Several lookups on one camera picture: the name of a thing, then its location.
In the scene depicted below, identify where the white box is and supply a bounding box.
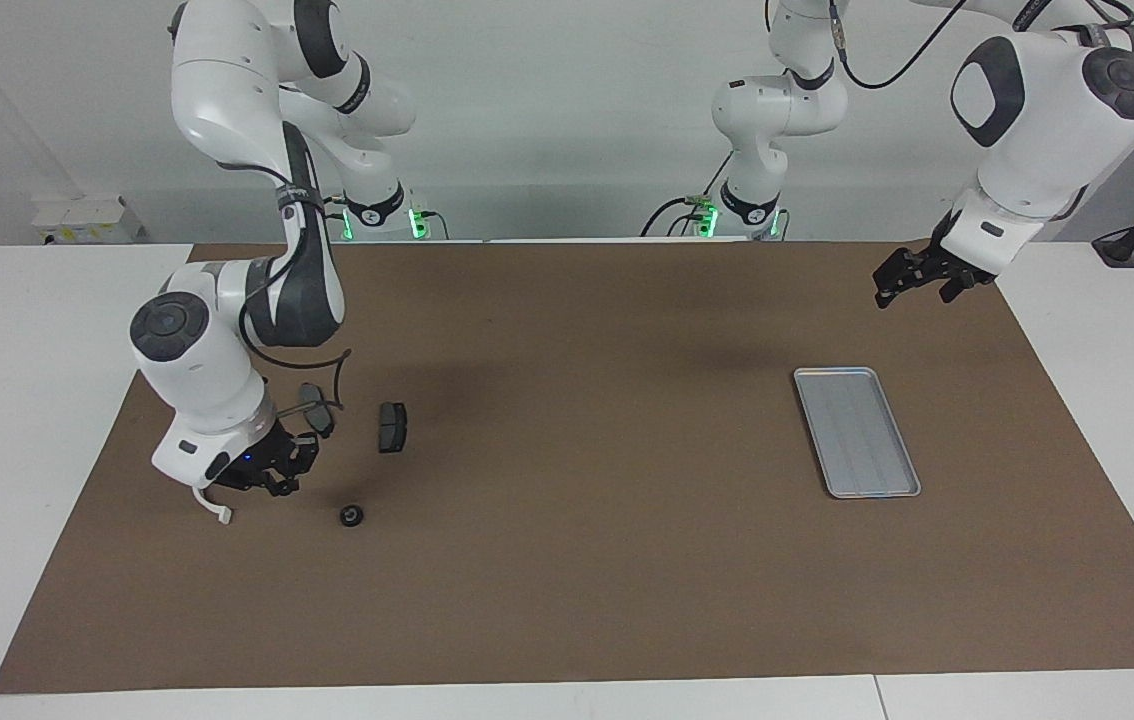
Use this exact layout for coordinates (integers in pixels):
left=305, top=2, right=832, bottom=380
left=32, top=195, right=143, bottom=244

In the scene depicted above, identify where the brown table mat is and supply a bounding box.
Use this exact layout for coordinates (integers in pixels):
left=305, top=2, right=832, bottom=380
left=0, top=238, right=1134, bottom=695

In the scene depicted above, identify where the black base cable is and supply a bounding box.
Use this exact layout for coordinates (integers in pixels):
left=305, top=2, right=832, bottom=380
left=307, top=195, right=343, bottom=243
left=640, top=150, right=736, bottom=238

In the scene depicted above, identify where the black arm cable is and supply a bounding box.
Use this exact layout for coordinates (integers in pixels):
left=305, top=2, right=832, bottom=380
left=827, top=0, right=1134, bottom=91
left=212, top=160, right=353, bottom=421

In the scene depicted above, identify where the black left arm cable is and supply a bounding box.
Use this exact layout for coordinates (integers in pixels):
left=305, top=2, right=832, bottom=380
left=827, top=0, right=1134, bottom=91

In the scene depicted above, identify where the silver metal tray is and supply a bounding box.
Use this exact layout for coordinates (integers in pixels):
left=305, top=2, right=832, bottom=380
left=793, top=367, right=923, bottom=500

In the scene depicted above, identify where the white curved plastic bracket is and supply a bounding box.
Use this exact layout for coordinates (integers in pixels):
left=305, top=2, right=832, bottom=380
left=192, top=487, right=233, bottom=527

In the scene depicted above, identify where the dark curved brake pad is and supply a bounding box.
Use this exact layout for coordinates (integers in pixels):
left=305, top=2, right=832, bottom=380
left=299, top=383, right=336, bottom=440

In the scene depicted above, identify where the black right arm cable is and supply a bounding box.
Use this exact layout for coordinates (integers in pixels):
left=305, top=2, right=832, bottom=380
left=212, top=160, right=353, bottom=421

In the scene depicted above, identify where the dark rectangular brake pad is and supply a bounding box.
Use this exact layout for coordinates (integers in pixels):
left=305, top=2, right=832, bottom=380
left=377, top=401, right=410, bottom=455

